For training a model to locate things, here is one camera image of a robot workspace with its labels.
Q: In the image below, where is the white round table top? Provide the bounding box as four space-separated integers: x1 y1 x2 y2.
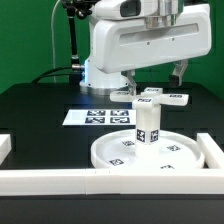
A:
91 129 205 170

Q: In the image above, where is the white U-shaped fence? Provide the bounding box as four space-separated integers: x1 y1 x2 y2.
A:
0 133 224 196

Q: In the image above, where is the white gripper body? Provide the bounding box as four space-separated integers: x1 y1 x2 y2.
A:
92 4 211 73

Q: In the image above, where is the white cross-shaped table base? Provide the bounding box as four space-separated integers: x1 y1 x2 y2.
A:
110 87 189 109

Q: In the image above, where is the white marker sheet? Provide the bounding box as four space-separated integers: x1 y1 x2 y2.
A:
63 109 136 126

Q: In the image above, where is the black cable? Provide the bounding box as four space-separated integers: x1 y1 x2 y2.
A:
31 65 75 84

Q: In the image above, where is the grey cable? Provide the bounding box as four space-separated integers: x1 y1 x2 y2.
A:
50 0 63 84

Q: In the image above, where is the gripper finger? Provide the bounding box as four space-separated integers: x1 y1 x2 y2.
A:
122 70 136 96
169 60 188 86

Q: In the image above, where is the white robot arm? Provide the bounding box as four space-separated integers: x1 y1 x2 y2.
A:
80 0 212 95

